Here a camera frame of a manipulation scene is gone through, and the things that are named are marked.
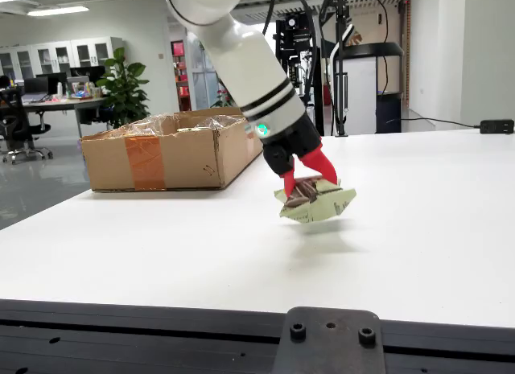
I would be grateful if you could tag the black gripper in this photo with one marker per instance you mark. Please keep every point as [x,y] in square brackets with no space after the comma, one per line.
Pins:
[293,140]

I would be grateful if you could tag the pale green snack packet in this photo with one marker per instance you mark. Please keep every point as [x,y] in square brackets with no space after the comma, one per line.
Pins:
[322,207]

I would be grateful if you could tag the cardboard box bin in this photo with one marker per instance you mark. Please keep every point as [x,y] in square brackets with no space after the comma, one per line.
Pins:
[189,161]

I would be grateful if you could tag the small pale snack packet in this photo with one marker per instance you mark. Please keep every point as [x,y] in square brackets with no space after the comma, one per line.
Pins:
[185,129]

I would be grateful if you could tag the black pole stand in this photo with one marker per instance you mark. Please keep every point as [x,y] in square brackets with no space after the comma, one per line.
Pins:
[340,88]

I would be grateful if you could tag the white cabinet with black top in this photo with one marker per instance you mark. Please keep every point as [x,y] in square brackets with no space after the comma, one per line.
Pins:
[362,92]

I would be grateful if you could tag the tall plant with flowers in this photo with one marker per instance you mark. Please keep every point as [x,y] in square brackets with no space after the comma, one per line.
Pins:
[223,98]

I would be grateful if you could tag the frosted glass partition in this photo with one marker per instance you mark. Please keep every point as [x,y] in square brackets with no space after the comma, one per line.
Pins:
[201,80]

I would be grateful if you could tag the black equipment rack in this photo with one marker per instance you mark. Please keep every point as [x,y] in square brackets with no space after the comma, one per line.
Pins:
[299,28]

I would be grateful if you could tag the clear plastic box liner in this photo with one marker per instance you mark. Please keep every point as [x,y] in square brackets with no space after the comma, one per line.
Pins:
[149,124]

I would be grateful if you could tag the red bookshelf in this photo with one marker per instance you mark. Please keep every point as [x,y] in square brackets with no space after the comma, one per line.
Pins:
[179,50]

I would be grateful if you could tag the black power adapter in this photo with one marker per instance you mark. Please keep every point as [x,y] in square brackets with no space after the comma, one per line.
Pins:
[497,126]

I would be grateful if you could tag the large potted green plant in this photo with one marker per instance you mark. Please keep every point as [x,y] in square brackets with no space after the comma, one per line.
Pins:
[124,88]

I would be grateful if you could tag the black computer monitor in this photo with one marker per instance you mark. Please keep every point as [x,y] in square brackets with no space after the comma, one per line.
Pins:
[88,73]
[35,85]

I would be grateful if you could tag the grey office desk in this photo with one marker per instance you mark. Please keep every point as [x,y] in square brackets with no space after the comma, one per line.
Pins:
[60,104]

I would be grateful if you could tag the white bottle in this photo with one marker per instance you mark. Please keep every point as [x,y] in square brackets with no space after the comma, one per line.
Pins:
[60,89]

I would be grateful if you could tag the black office chair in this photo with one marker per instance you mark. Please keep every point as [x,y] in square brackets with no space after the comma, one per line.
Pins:
[16,124]

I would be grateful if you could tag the bracket hex bolt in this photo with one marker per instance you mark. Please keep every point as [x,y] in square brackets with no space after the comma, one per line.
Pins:
[367,336]
[297,331]

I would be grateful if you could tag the black mounting bracket plate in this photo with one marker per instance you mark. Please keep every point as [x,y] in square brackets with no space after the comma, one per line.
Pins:
[330,350]

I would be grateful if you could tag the black aluminium table rail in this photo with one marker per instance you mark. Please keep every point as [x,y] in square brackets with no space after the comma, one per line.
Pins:
[120,342]

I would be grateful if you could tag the white wall cabinets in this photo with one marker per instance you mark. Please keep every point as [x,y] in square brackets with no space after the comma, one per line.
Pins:
[52,56]

